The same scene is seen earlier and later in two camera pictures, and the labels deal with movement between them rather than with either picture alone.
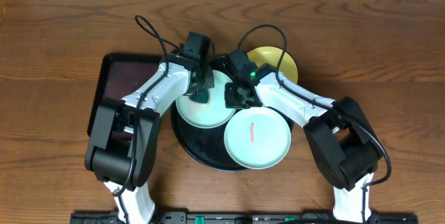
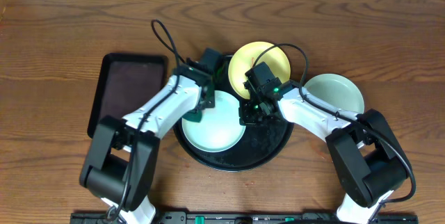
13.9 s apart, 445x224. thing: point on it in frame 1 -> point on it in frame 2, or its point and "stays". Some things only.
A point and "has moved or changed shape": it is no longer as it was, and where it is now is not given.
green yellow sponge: [202, 97] has moved or changed shape
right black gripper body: [232, 101] -> [250, 114]
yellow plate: [271, 55] has moved or changed shape
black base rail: [243, 218] stays
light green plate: [212, 114] has moved or changed shape
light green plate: [257, 138] -> [338, 89]
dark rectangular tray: [118, 75] stays
